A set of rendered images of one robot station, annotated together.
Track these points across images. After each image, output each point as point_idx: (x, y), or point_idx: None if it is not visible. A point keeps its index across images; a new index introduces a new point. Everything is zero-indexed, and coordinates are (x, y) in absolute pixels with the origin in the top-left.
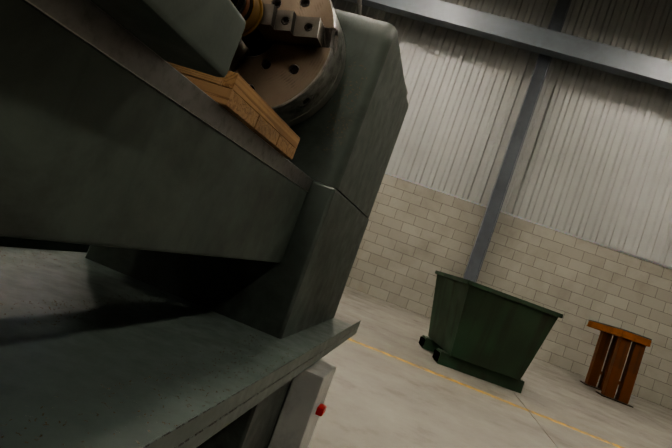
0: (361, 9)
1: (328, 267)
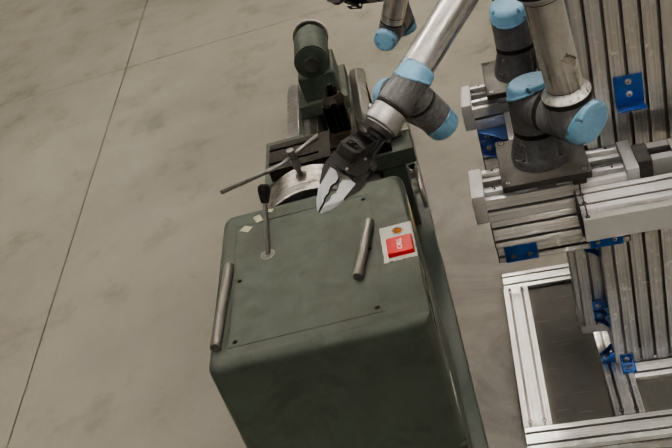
0: (263, 215)
1: None
